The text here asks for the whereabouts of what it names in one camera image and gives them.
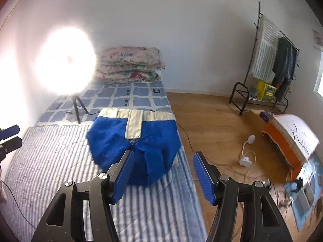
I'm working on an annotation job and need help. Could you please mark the blue checked bed sheet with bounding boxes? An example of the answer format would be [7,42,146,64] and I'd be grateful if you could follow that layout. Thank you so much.
[35,81,176,128]

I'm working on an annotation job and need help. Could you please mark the blue floor mat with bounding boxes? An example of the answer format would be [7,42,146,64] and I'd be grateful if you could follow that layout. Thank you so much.
[284,154,323,232]

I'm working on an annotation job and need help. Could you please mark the black tripod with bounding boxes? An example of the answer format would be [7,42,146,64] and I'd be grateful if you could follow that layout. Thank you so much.
[71,94,89,124]

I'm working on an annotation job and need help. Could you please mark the floral curtain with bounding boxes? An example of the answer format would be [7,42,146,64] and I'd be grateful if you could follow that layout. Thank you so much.
[312,29,323,48]

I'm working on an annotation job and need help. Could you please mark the window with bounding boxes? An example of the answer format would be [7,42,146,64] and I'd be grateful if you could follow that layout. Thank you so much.
[313,43,323,99]

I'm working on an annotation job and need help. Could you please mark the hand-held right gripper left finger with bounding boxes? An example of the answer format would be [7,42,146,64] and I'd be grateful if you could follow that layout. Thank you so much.
[31,150,135,242]

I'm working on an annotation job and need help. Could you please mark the white power cable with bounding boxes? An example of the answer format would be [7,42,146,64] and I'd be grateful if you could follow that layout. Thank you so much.
[241,141,256,184]

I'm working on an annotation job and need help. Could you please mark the yellow box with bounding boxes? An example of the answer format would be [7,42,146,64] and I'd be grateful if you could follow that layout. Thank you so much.
[256,80,277,101]

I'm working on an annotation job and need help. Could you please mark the orange covered bench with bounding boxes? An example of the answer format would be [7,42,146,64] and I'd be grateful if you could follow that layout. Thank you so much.
[261,113,321,182]

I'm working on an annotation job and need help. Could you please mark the striped hanging towel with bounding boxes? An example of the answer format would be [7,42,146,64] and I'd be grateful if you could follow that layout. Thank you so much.
[252,14,281,81]

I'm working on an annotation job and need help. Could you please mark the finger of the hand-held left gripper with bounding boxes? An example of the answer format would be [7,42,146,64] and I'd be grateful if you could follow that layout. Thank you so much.
[0,136,23,160]
[0,124,21,141]

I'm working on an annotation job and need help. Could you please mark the black metal clothes rack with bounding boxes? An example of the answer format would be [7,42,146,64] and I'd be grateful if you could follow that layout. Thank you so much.
[228,1,301,116]

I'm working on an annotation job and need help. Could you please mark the black ring light cable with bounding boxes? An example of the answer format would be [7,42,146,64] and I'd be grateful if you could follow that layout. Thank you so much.
[175,121,197,157]

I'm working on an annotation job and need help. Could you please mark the white ring light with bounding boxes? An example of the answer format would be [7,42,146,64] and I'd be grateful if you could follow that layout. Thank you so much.
[35,26,98,96]

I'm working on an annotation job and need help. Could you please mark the blue striped bed sheet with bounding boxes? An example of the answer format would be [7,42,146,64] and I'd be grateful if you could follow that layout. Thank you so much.
[0,125,209,242]

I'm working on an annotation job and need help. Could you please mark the folded floral quilt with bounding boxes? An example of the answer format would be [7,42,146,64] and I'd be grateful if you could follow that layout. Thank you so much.
[93,46,166,83]

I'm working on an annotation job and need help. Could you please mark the white power strip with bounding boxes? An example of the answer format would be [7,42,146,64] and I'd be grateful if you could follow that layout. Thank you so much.
[238,156,253,167]

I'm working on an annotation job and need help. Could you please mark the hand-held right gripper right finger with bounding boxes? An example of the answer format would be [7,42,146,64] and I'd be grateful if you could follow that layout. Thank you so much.
[193,152,293,242]

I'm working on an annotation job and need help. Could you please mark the beige and blue work jacket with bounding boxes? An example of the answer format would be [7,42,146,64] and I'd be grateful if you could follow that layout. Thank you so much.
[86,108,181,187]

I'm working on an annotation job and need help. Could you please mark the dark hanging clothes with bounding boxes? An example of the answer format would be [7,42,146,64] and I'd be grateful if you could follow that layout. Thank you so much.
[271,37,298,102]

